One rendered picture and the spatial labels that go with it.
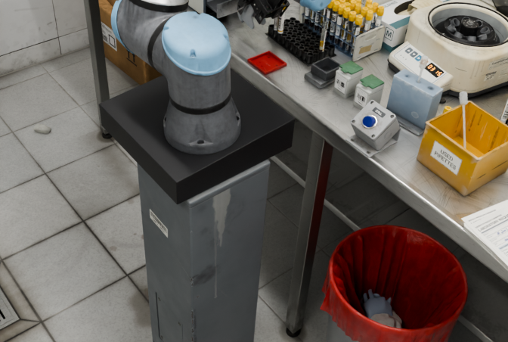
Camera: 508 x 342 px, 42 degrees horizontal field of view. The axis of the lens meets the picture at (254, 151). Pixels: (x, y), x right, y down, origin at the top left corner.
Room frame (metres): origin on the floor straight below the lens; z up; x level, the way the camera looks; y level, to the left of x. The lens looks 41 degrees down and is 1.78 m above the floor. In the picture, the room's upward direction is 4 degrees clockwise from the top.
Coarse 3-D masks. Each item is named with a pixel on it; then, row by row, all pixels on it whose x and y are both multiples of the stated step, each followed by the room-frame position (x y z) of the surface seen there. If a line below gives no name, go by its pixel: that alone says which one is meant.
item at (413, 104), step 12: (408, 72) 1.21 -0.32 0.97; (396, 84) 1.18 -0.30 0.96; (408, 84) 1.17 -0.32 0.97; (420, 84) 1.17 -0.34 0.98; (432, 84) 1.17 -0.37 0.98; (396, 96) 1.18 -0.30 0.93; (408, 96) 1.16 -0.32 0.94; (420, 96) 1.14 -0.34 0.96; (432, 96) 1.13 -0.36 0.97; (396, 108) 1.18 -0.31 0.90; (408, 108) 1.16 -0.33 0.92; (420, 108) 1.14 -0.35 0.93; (432, 108) 1.14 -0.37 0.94; (408, 120) 1.15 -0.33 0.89; (420, 120) 1.13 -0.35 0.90; (420, 132) 1.12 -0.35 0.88
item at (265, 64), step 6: (264, 54) 1.38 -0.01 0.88; (270, 54) 1.39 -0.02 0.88; (252, 60) 1.36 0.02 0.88; (258, 60) 1.36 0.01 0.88; (264, 60) 1.36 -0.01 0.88; (270, 60) 1.37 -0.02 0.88; (276, 60) 1.37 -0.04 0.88; (282, 60) 1.36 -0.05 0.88; (258, 66) 1.33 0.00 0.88; (264, 66) 1.34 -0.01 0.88; (270, 66) 1.34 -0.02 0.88; (276, 66) 1.34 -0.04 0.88; (282, 66) 1.34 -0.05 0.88; (264, 72) 1.31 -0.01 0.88; (270, 72) 1.31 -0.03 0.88
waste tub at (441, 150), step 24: (432, 120) 1.05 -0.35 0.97; (456, 120) 1.10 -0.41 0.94; (480, 120) 1.09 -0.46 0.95; (432, 144) 1.02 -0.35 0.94; (456, 144) 0.98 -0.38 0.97; (480, 144) 1.07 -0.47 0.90; (504, 144) 0.99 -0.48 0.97; (432, 168) 1.00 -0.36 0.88; (456, 168) 0.97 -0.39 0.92; (480, 168) 0.95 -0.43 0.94; (504, 168) 1.01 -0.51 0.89
